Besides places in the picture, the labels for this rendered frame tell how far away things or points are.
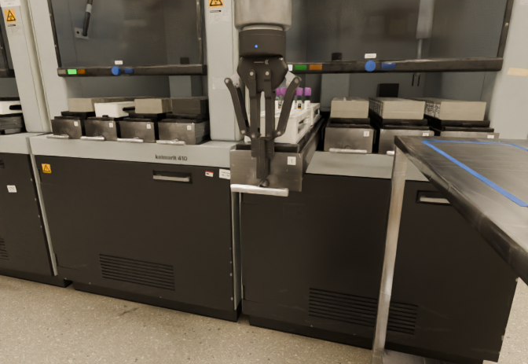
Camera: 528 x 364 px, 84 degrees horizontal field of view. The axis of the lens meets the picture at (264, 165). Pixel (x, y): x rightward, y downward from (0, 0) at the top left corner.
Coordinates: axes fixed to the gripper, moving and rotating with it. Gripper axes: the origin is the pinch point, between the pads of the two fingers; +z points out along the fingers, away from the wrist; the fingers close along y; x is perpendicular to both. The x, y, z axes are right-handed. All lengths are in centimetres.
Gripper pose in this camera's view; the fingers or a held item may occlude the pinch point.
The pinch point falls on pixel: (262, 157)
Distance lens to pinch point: 51.4
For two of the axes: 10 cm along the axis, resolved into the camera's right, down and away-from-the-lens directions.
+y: -9.7, -0.6, 2.4
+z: 0.0, 9.7, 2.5
